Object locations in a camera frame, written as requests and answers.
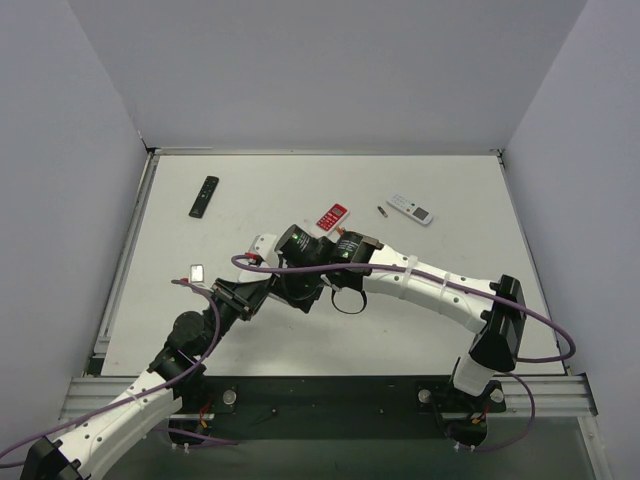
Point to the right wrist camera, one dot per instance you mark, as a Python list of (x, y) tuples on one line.
[(262, 252)]

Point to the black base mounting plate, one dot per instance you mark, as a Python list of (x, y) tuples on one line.
[(248, 408)]

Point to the red and white remote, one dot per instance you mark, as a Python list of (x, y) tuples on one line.
[(332, 218)]

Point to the black slim remote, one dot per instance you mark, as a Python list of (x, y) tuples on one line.
[(204, 197)]

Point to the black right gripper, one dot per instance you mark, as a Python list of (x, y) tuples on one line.
[(304, 293)]

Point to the aluminium frame rail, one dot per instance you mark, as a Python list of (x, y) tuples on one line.
[(554, 396)]

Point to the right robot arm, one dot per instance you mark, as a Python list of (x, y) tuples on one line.
[(491, 310)]

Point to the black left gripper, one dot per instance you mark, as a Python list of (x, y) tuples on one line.
[(236, 300)]

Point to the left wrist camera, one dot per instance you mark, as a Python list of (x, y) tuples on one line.
[(197, 276)]

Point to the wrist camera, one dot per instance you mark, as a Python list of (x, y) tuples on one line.
[(197, 276), (262, 252)]

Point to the white remote with orange button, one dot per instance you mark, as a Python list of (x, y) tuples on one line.
[(410, 209)]

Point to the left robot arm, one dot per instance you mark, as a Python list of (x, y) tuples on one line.
[(94, 442)]

